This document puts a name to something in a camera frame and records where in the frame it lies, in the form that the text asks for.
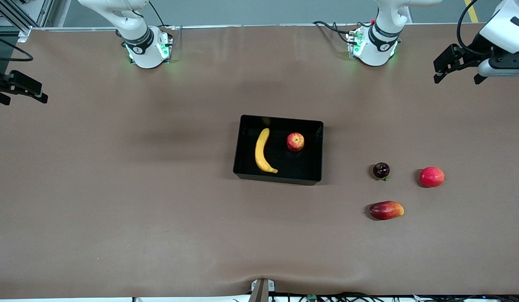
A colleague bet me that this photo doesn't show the small red yellow apple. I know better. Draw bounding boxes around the small red yellow apple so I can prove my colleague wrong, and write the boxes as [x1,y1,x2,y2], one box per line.
[286,132,305,152]

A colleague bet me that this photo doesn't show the dark purple plum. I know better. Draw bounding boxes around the dark purple plum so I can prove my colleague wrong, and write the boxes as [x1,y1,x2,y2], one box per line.
[372,162,391,182]

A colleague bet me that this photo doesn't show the brown camera mount post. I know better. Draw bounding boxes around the brown camera mount post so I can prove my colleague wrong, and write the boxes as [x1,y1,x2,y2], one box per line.
[248,279,276,302]

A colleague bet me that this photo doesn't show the black plastic box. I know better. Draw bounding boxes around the black plastic box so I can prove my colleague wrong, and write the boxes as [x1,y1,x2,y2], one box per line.
[233,115,324,186]

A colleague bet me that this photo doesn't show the yellow banana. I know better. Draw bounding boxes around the yellow banana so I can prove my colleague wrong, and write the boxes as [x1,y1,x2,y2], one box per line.
[254,128,279,174]

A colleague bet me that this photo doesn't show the red orange mango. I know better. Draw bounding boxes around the red orange mango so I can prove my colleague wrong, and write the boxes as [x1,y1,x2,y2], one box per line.
[369,200,405,221]

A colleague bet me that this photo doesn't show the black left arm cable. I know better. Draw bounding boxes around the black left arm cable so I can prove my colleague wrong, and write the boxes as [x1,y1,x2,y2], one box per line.
[456,0,481,56]

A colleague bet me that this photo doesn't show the pink red round fruit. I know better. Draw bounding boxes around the pink red round fruit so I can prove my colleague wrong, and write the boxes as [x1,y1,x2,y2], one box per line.
[420,166,446,188]

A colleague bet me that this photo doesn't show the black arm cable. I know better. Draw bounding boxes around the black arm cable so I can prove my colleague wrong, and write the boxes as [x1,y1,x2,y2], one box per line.
[456,0,481,56]
[0,36,34,62]

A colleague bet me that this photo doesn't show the black base power cable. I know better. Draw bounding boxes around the black base power cable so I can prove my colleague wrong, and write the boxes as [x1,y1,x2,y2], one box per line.
[144,0,164,26]
[313,20,353,44]

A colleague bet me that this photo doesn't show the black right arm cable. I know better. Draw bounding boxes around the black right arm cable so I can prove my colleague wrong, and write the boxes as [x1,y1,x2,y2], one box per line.
[0,36,34,62]

